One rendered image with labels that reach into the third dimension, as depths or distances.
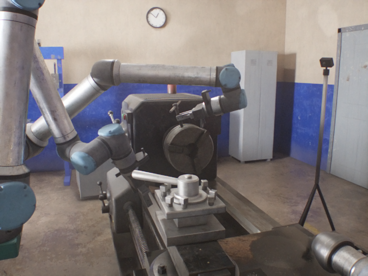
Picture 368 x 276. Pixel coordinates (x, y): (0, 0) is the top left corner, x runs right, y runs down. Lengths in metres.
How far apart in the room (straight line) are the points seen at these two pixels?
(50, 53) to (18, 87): 3.53
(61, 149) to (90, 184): 2.61
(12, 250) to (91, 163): 0.40
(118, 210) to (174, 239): 1.06
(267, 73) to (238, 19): 1.08
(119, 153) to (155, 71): 0.39
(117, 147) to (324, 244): 0.76
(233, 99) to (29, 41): 0.90
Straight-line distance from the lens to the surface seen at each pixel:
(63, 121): 1.19
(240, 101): 1.46
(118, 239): 2.19
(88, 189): 3.85
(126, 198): 1.86
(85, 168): 1.11
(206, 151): 1.63
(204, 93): 1.50
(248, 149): 5.26
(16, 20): 0.98
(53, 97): 1.17
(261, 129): 5.31
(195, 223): 0.89
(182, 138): 1.57
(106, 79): 1.39
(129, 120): 1.74
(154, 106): 1.72
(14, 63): 0.97
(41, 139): 1.72
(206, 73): 1.33
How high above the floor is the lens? 1.48
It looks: 12 degrees down
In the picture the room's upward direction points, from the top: straight up
